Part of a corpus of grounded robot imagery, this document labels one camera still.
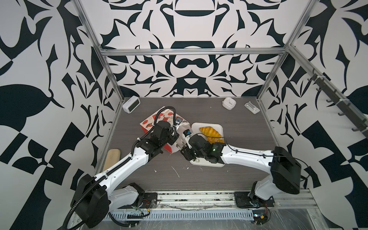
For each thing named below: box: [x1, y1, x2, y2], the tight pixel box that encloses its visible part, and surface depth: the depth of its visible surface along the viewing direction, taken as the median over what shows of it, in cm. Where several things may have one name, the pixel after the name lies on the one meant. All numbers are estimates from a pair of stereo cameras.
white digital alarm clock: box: [122, 95, 141, 114], surface depth 110 cm
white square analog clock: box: [221, 96, 237, 111], surface depth 116 cm
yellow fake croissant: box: [199, 126, 222, 138], surface depth 98 cm
